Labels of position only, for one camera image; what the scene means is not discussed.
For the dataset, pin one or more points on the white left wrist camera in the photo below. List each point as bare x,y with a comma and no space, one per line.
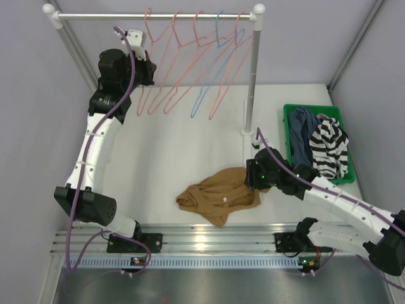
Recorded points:
136,39

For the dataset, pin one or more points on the aluminium mounting rail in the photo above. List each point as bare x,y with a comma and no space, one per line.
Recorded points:
184,239

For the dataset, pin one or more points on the blue wire hanger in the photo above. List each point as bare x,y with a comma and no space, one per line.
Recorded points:
222,46

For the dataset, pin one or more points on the pink wire hanger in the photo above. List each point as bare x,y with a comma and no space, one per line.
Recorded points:
176,46
159,47
241,48
198,53

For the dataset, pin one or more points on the brown tank top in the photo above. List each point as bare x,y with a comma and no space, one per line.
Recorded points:
217,196

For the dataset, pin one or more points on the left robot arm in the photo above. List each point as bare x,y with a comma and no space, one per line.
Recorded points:
82,196

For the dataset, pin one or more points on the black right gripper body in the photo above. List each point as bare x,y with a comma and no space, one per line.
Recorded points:
258,178

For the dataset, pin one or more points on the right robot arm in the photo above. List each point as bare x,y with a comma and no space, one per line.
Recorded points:
369,232

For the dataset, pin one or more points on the silver white clothes rack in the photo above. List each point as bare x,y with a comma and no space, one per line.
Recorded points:
256,16

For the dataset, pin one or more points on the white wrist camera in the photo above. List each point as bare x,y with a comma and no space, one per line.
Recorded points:
136,39
258,143

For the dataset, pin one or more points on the slotted grey cable duct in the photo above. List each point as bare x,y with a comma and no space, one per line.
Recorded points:
197,262

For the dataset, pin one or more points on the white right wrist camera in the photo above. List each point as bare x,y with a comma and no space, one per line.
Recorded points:
258,143

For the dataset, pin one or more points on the dark blue garment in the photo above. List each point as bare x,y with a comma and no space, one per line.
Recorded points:
302,124

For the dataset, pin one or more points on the green plastic bin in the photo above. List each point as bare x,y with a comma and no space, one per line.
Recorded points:
329,111

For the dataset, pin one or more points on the black white striped garment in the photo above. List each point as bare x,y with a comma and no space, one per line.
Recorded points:
329,148

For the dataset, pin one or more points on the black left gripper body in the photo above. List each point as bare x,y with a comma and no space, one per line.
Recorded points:
147,73

